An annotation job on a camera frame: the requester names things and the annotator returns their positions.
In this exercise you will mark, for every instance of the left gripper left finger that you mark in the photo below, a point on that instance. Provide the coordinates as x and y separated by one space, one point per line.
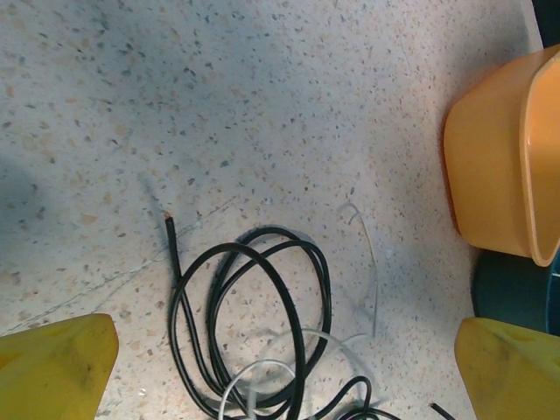
48 372

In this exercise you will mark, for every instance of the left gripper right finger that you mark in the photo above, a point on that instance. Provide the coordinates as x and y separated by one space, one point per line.
512 376

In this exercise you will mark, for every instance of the teal plastic bin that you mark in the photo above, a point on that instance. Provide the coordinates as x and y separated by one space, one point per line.
512 293

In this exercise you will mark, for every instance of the orange plastic bin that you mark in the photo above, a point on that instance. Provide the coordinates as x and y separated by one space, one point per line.
490 175

